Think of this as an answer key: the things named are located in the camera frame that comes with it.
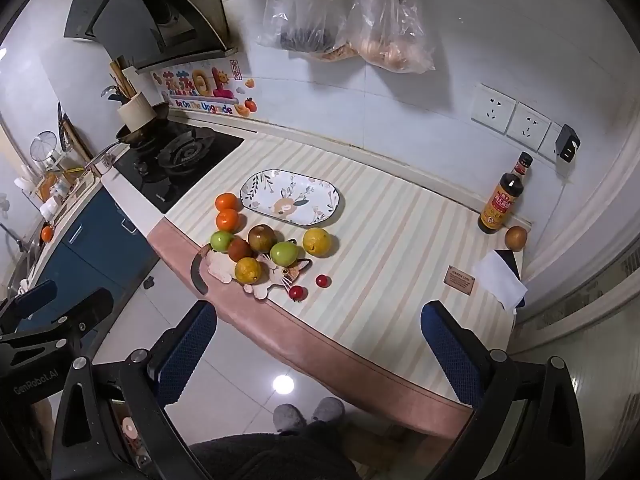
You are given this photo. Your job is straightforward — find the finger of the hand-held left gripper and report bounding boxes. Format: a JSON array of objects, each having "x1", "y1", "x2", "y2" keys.
[
  {"x1": 0, "y1": 288, "x2": 115, "y2": 356},
  {"x1": 0, "y1": 280, "x2": 58, "y2": 331}
]

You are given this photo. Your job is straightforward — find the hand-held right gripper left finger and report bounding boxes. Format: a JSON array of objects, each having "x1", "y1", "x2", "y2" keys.
[{"x1": 50, "y1": 300, "x2": 218, "y2": 480}]

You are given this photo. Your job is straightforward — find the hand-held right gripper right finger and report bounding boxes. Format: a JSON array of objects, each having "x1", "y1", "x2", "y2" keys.
[{"x1": 420, "y1": 300, "x2": 588, "y2": 480}]

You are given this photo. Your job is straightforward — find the yellow orange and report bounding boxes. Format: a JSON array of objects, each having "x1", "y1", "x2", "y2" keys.
[
  {"x1": 234, "y1": 257, "x2": 263, "y2": 285},
  {"x1": 302, "y1": 228, "x2": 332, "y2": 258}
]

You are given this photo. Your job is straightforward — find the reddish orange fruit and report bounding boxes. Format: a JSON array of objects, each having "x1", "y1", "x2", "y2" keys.
[{"x1": 228, "y1": 237, "x2": 254, "y2": 262}]

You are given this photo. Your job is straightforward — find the dark brown-green fruit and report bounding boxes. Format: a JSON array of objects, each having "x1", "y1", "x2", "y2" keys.
[{"x1": 247, "y1": 224, "x2": 279, "y2": 253}]

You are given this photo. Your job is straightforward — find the leaf-patterned ceramic plate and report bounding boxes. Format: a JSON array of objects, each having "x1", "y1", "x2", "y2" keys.
[{"x1": 239, "y1": 169, "x2": 346, "y2": 227}]

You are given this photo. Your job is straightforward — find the blue kitchen cabinet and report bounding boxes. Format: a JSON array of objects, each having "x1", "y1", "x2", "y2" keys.
[{"x1": 27, "y1": 187, "x2": 161, "y2": 311}]

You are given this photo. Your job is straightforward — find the striped table mat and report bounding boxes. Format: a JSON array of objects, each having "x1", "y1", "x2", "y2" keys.
[{"x1": 147, "y1": 135, "x2": 526, "y2": 438}]

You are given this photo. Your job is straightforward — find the white tissue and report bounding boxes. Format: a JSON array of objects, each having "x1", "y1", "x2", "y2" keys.
[{"x1": 472, "y1": 251, "x2": 529, "y2": 309}]

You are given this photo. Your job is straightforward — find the knitted cat-shaped coaster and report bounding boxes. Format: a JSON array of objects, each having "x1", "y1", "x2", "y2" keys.
[{"x1": 190, "y1": 242, "x2": 315, "y2": 300}]

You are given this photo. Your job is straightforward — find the dish rack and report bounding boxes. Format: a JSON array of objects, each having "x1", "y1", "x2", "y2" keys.
[{"x1": 15, "y1": 150, "x2": 96, "y2": 216}]

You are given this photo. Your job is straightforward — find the brown kiwi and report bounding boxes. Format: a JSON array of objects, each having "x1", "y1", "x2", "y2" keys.
[{"x1": 504, "y1": 226, "x2": 529, "y2": 252}]

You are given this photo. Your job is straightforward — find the grey slipper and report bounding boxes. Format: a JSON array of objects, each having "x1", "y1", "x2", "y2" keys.
[
  {"x1": 272, "y1": 402, "x2": 307, "y2": 433},
  {"x1": 311, "y1": 396, "x2": 346, "y2": 426}
]

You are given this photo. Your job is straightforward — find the person's dark trousers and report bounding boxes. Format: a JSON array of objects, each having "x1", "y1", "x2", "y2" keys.
[{"x1": 187, "y1": 420, "x2": 361, "y2": 480}]

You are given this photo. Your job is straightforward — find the metal strainer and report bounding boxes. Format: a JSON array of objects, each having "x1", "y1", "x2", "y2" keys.
[{"x1": 30, "y1": 131, "x2": 58, "y2": 163}]

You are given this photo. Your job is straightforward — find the dark sauce bottle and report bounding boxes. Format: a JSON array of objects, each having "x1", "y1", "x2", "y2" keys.
[{"x1": 477, "y1": 151, "x2": 534, "y2": 235}]

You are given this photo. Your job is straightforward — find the wooden cutting board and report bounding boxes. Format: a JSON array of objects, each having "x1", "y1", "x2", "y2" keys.
[{"x1": 55, "y1": 102, "x2": 96, "y2": 161}]

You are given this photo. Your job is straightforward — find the black gas cooktop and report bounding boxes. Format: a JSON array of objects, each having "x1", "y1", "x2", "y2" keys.
[{"x1": 112, "y1": 120, "x2": 246, "y2": 213}]

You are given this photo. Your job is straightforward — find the beige utensil holder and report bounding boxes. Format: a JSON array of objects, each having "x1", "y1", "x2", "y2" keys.
[{"x1": 116, "y1": 91, "x2": 158, "y2": 131}]

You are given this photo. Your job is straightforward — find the wooden chopsticks bundle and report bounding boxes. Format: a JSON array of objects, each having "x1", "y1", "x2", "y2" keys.
[{"x1": 109, "y1": 57, "x2": 138, "y2": 103}]

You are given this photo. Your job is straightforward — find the black plug charger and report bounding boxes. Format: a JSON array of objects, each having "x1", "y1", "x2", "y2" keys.
[{"x1": 554, "y1": 124, "x2": 582, "y2": 163}]

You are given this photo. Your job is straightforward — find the range hood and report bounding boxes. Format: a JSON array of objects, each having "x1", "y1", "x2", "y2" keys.
[{"x1": 62, "y1": 0, "x2": 238, "y2": 71}]

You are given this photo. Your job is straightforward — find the clear bag with orange contents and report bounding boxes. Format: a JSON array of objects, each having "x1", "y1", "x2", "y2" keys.
[{"x1": 320, "y1": 0, "x2": 436, "y2": 73}]

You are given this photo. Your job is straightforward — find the clear bag with dark contents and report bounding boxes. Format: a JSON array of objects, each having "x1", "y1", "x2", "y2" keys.
[{"x1": 257, "y1": 0, "x2": 351, "y2": 53}]

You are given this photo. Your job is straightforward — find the black wok with handle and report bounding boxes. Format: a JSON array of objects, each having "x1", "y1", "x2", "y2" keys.
[{"x1": 82, "y1": 127, "x2": 161, "y2": 173}]

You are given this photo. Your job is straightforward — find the white wall socket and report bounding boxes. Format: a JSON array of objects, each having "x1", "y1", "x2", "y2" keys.
[
  {"x1": 506, "y1": 102, "x2": 552, "y2": 153},
  {"x1": 471, "y1": 83, "x2": 517, "y2": 133}
]

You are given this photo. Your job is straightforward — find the colourful wall sticker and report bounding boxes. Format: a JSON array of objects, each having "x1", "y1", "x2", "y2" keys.
[{"x1": 151, "y1": 60, "x2": 258, "y2": 118}]

